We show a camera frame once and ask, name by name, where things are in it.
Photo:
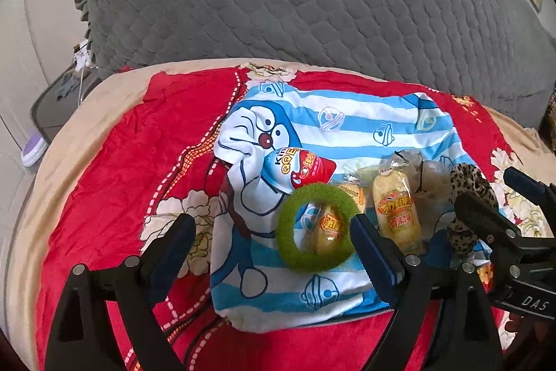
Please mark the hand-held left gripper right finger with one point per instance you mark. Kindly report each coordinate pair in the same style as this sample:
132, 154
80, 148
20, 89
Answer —
375, 262

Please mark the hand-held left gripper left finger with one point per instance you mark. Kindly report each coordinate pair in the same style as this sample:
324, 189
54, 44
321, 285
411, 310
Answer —
171, 253

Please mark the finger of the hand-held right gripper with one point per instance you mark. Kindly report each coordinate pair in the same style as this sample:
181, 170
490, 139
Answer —
482, 216
527, 186

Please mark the leopard print scrunchie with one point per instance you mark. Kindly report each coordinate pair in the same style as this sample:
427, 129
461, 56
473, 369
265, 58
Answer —
471, 184

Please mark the yellow cake packet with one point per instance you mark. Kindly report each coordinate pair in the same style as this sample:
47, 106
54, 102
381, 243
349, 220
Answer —
397, 210
332, 223

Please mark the beige mesh scrunchie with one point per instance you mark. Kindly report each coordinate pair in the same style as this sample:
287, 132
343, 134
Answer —
434, 184

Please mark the chocolate egg packet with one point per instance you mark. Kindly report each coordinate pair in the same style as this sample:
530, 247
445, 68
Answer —
299, 171

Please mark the pile of clothes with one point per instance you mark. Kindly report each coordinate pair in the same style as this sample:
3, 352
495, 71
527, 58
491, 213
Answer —
549, 119

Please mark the red floral bedsheet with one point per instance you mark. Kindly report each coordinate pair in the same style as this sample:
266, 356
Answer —
130, 145

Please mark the blue striped cartoon cloth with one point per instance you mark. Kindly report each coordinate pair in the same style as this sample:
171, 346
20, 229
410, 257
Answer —
347, 119

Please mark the purple trash bin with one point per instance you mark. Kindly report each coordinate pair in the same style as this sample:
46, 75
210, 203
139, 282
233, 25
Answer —
34, 151

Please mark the grey nightstand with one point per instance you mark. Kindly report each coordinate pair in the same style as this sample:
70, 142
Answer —
56, 106

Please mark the small grey cloth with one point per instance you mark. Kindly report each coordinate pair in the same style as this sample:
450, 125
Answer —
66, 86

